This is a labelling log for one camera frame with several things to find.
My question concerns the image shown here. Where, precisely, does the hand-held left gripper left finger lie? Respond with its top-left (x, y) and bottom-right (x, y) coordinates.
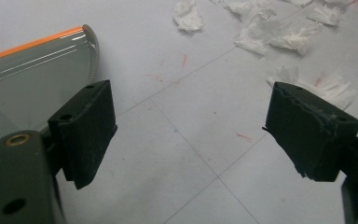
top-left (47, 79), bottom-right (118, 190)

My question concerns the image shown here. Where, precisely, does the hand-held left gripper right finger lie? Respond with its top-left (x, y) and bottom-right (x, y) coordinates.
top-left (262, 81), bottom-right (358, 182)

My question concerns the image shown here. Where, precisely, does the grey dustpan with orange edge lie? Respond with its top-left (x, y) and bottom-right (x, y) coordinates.
top-left (0, 23), bottom-right (101, 166)

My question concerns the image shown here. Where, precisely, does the pile of white tissue scraps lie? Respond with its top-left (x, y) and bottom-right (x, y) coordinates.
top-left (172, 0), bottom-right (358, 111)

